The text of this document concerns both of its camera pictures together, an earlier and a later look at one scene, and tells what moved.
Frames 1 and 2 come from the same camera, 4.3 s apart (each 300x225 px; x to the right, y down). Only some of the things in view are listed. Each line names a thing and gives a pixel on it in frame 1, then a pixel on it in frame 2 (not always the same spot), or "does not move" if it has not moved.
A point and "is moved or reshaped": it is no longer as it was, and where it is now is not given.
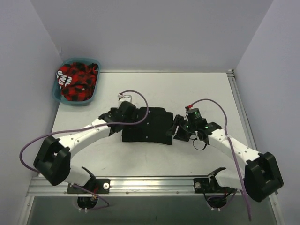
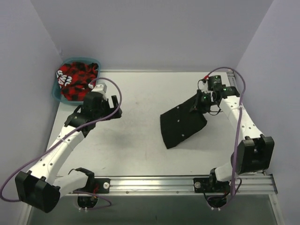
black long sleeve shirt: (153, 130) is moved or reshaped
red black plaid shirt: (77, 80) does not move
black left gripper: (132, 112) -> (108, 107)
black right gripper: (182, 128) -> (199, 101)
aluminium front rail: (131, 185) does not move
